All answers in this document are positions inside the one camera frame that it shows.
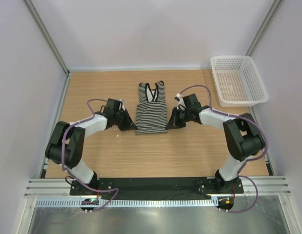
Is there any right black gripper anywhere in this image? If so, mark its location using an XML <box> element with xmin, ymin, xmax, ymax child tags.
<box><xmin>166</xmin><ymin>107</ymin><xmax>192</xmax><ymax>129</ymax></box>

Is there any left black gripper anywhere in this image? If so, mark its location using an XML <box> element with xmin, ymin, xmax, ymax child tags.
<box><xmin>114</xmin><ymin>109</ymin><xmax>138</xmax><ymax>132</ymax></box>

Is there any black white striped tank top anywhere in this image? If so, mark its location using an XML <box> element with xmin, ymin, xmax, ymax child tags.
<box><xmin>136</xmin><ymin>81</ymin><xmax>167</xmax><ymax>135</ymax></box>

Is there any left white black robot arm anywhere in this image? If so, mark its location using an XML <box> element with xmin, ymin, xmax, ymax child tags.
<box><xmin>45</xmin><ymin>98</ymin><xmax>137</xmax><ymax>195</ymax></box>

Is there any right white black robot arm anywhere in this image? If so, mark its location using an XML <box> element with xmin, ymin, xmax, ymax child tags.
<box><xmin>165</xmin><ymin>93</ymin><xmax>266</xmax><ymax>193</ymax></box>

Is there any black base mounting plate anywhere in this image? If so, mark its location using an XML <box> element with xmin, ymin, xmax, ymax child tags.
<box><xmin>69</xmin><ymin>176</ymin><xmax>244</xmax><ymax>195</ymax></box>

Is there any white plastic basket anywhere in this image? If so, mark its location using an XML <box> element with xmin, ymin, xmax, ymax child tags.
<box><xmin>210</xmin><ymin>55</ymin><xmax>268</xmax><ymax>107</ymax></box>

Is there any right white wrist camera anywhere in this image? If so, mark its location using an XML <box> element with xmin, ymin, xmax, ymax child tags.
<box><xmin>175</xmin><ymin>93</ymin><xmax>186</xmax><ymax>111</ymax></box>

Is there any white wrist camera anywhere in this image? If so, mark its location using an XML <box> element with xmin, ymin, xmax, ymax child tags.
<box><xmin>175</xmin><ymin>93</ymin><xmax>186</xmax><ymax>111</ymax></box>
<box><xmin>119</xmin><ymin>99</ymin><xmax>125</xmax><ymax>111</ymax></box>

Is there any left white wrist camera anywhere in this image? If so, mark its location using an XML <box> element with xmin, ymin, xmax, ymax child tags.
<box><xmin>119</xmin><ymin>99</ymin><xmax>125</xmax><ymax>111</ymax></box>

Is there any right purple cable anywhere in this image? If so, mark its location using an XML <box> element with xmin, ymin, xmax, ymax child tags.
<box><xmin>180</xmin><ymin>84</ymin><xmax>269</xmax><ymax>215</ymax></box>

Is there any slotted white cable duct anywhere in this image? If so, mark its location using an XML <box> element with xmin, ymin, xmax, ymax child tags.
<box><xmin>35</xmin><ymin>197</ymin><xmax>218</xmax><ymax>208</ymax></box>

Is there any aluminium front rail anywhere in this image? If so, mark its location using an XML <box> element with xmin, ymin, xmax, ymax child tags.
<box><xmin>24</xmin><ymin>175</ymin><xmax>291</xmax><ymax>197</ymax></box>

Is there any left aluminium frame post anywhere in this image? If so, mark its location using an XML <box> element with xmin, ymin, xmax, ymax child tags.
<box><xmin>26</xmin><ymin>0</ymin><xmax>71</xmax><ymax>76</ymax></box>

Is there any aluminium frame post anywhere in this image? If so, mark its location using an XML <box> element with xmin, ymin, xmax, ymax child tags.
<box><xmin>245</xmin><ymin>0</ymin><xmax>284</xmax><ymax>57</ymax></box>
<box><xmin>26</xmin><ymin>0</ymin><xmax>71</xmax><ymax>76</ymax></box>

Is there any right aluminium frame post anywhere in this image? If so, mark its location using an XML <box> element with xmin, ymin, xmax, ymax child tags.
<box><xmin>245</xmin><ymin>0</ymin><xmax>284</xmax><ymax>57</ymax></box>

